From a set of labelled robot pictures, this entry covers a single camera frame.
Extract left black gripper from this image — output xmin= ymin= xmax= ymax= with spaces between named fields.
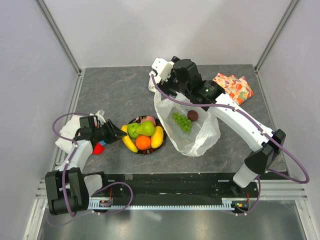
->
xmin=92 ymin=119 xmax=127 ymax=145

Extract yellow fake banana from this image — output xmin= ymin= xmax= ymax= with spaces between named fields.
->
xmin=121 ymin=125 xmax=138 ymax=153

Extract green fake apple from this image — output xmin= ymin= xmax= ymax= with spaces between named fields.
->
xmin=127 ymin=122 xmax=140 ymax=139

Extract fake orange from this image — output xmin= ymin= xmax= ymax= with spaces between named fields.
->
xmin=135 ymin=135 xmax=152 ymax=151

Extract green fake pear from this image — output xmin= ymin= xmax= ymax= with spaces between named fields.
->
xmin=135 ymin=121 xmax=155 ymax=137

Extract pink fake peach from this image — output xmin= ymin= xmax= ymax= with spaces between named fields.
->
xmin=140 ymin=116 xmax=157 ymax=127

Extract dark purple fake fruit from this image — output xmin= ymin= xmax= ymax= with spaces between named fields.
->
xmin=187 ymin=110 xmax=199 ymax=122

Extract yellow fake mango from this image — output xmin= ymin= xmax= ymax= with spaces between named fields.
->
xmin=151 ymin=126 xmax=164 ymax=149

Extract green fake grapes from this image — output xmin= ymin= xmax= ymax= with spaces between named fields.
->
xmin=172 ymin=112 xmax=193 ymax=134

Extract white plastic bag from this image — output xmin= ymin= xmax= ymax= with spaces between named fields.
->
xmin=148 ymin=78 xmax=221 ymax=157

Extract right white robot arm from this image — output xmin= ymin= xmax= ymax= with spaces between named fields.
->
xmin=149 ymin=56 xmax=286 ymax=197

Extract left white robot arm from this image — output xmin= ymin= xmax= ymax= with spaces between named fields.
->
xmin=45 ymin=115 xmax=128 ymax=217

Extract dark rimmed ceramic plate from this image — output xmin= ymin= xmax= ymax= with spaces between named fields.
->
xmin=125 ymin=115 xmax=167 ymax=155

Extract colourful cartoon cloth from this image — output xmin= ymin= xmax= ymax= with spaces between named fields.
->
xmin=54 ymin=109 xmax=107 ymax=155

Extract orange floral folded cloth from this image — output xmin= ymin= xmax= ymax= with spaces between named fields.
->
xmin=213 ymin=73 xmax=254 ymax=105

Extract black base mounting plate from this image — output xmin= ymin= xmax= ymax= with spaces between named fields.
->
xmin=102 ymin=172 xmax=258 ymax=200

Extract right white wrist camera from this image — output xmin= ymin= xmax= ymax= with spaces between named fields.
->
xmin=149 ymin=57 xmax=174 ymax=81

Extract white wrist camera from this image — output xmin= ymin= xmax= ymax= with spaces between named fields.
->
xmin=94 ymin=109 xmax=106 ymax=125
xmin=149 ymin=57 xmax=174 ymax=81

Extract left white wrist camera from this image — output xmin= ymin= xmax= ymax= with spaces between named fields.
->
xmin=94 ymin=109 xmax=106 ymax=125

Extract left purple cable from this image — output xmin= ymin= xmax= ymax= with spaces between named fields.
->
xmin=44 ymin=112 xmax=134 ymax=227

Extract left aluminium frame post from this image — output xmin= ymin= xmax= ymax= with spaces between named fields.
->
xmin=35 ymin=0 xmax=82 ymax=75

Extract aluminium frame post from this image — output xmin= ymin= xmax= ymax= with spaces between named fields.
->
xmin=35 ymin=0 xmax=82 ymax=75
xmin=254 ymin=0 xmax=301 ymax=73

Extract slotted cable duct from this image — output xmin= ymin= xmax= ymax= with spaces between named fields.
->
xmin=88 ymin=198 xmax=246 ymax=211

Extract right aluminium frame post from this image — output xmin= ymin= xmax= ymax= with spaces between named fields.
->
xmin=254 ymin=0 xmax=301 ymax=73

